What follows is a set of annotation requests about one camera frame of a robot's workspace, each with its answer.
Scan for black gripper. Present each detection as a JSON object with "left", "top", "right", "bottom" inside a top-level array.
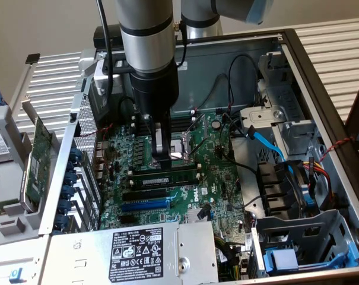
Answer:
[{"left": 129, "top": 62, "right": 180, "bottom": 172}]

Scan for thin metal locking lever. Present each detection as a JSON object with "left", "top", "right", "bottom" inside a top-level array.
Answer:
[
  {"left": 188, "top": 132, "right": 217, "bottom": 158},
  {"left": 140, "top": 115, "right": 153, "bottom": 139}
]

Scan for metal socket cover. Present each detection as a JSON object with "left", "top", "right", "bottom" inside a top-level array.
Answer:
[{"left": 185, "top": 113, "right": 211, "bottom": 143}]

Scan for CPU socket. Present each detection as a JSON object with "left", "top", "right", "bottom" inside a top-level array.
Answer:
[{"left": 170, "top": 132, "right": 195, "bottom": 167}]

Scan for open metal PC case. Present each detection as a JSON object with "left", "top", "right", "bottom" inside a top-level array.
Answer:
[{"left": 38, "top": 28, "right": 359, "bottom": 285}]

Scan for black box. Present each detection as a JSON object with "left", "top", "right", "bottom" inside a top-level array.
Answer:
[{"left": 93, "top": 26, "right": 123, "bottom": 50}]

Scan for green Dell motherboard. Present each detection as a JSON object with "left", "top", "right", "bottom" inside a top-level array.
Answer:
[{"left": 99, "top": 111, "right": 248, "bottom": 238}]

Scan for long black expansion slot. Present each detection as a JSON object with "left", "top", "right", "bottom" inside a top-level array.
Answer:
[{"left": 121, "top": 189, "right": 169, "bottom": 203}]

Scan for blue expansion slot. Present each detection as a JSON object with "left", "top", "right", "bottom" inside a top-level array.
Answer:
[{"left": 120, "top": 199, "right": 171, "bottom": 213}]

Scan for metal drive cage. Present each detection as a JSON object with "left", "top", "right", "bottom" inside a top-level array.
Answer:
[{"left": 240, "top": 50, "right": 321, "bottom": 158}]

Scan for silver finned heatsink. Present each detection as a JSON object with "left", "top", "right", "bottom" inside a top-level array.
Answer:
[{"left": 185, "top": 207, "right": 213, "bottom": 224}]

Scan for green graphics card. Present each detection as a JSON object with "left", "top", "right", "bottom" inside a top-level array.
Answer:
[{"left": 18, "top": 99, "right": 55, "bottom": 213}]

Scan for black cooling fan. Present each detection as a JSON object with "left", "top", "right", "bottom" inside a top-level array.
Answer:
[{"left": 256, "top": 160, "right": 305, "bottom": 217}]

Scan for black warning label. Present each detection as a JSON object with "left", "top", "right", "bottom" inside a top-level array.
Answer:
[{"left": 109, "top": 227, "right": 164, "bottom": 283}]

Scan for grey drive tray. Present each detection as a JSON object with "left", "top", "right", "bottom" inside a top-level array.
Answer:
[{"left": 0, "top": 105, "right": 60, "bottom": 247}]

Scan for silver power supply housing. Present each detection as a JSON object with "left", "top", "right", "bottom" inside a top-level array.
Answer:
[{"left": 38, "top": 221, "right": 220, "bottom": 285}]

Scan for blue plastic tab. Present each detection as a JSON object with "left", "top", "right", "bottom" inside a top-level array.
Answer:
[{"left": 304, "top": 183, "right": 319, "bottom": 213}]

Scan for dark framed panel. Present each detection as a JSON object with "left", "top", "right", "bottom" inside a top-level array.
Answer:
[{"left": 344, "top": 67, "right": 359, "bottom": 152}]

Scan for grey metal disk bay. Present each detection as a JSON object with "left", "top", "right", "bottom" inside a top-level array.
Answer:
[{"left": 250, "top": 209, "right": 359, "bottom": 278}]

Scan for lavender plastic block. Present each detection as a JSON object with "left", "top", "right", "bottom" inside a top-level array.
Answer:
[{"left": 271, "top": 248, "right": 299, "bottom": 270}]

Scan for blue plastic latch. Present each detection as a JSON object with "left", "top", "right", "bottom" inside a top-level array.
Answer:
[{"left": 8, "top": 266, "right": 24, "bottom": 284}]

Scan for blue plastic disk tray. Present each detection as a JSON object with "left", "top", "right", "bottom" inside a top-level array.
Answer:
[{"left": 262, "top": 243, "right": 359, "bottom": 276}]

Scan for thick black looped wire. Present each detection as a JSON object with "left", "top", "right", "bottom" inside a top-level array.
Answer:
[{"left": 117, "top": 96, "right": 137, "bottom": 119}]

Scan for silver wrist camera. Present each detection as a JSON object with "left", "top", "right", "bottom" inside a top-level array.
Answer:
[{"left": 93, "top": 60, "right": 122, "bottom": 96}]

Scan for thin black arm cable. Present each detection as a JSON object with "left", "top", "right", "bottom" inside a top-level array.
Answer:
[{"left": 174, "top": 21, "right": 188, "bottom": 68}]

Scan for thin black wire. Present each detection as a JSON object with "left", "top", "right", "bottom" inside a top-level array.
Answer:
[
  {"left": 196, "top": 72, "right": 236, "bottom": 115},
  {"left": 228, "top": 52, "right": 262, "bottom": 119}
]

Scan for black camera cable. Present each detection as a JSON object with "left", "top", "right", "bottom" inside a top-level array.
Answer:
[{"left": 96, "top": 0, "right": 115, "bottom": 109}]

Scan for red black twisted wire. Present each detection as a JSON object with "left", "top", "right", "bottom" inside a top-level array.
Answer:
[
  {"left": 79, "top": 123, "right": 115, "bottom": 140},
  {"left": 317, "top": 135, "right": 357, "bottom": 163}
]

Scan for black fan wire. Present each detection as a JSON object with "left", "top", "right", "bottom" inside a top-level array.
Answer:
[{"left": 218, "top": 112, "right": 260, "bottom": 179}]

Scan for blue SATA wire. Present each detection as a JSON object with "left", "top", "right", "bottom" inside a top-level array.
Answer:
[{"left": 244, "top": 125, "right": 296, "bottom": 176}]

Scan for black plug with wire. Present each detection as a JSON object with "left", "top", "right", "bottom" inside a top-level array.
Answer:
[{"left": 196, "top": 204, "right": 212, "bottom": 221}]

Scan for yellow black power wire bundle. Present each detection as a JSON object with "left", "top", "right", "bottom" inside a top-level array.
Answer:
[{"left": 214, "top": 234, "right": 248, "bottom": 283}]

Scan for red yellow black power wires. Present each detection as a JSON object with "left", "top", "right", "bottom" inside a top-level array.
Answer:
[{"left": 303, "top": 157, "right": 338, "bottom": 210}]

